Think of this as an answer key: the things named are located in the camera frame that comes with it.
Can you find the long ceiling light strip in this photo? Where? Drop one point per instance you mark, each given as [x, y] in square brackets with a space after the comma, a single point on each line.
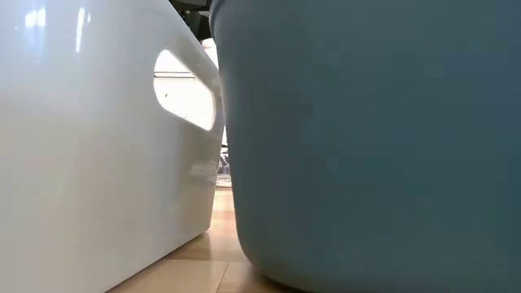
[173, 75]

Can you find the white plastic bin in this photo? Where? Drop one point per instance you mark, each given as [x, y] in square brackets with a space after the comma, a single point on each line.
[81, 163]

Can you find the teal plastic bin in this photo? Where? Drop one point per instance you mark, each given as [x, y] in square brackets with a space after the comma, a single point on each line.
[366, 163]

